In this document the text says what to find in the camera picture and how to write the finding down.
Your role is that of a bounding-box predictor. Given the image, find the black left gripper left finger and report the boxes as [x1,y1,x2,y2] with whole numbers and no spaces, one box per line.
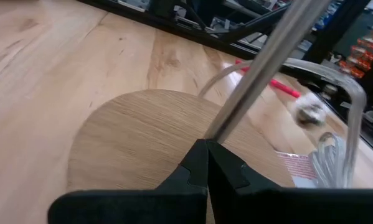
[47,139,209,224]

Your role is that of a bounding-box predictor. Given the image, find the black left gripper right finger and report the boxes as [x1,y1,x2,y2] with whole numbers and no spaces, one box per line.
[206,139,373,224]

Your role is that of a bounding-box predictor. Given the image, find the wooden base metal pole lamp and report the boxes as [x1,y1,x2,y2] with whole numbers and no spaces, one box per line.
[66,0,332,194]

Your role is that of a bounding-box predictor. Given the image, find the pink highlighter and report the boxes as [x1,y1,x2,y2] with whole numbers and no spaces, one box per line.
[235,58,302,99]

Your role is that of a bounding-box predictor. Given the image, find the red bin shelf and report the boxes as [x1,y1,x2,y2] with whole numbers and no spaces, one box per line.
[338,30,373,80]

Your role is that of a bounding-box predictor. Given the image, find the clear coiled power cord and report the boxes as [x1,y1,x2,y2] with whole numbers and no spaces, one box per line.
[198,57,368,189]

